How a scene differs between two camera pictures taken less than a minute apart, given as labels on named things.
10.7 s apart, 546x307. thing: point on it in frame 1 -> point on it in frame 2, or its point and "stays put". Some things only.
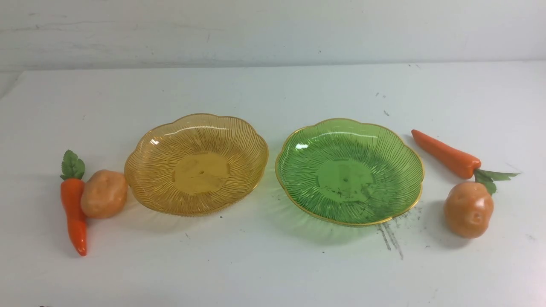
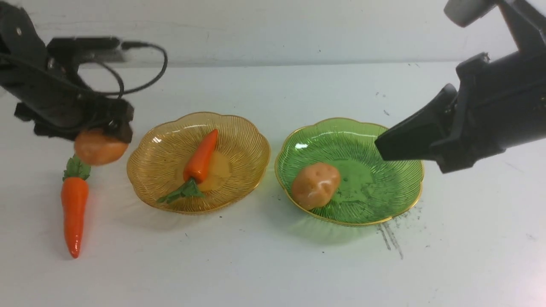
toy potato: [468, 209] -> [314, 185]
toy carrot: [463, 166] -> [196, 170]
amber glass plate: [196, 164] stays put
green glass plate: [350, 172] stays put
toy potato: [104, 196] -> [96, 147]
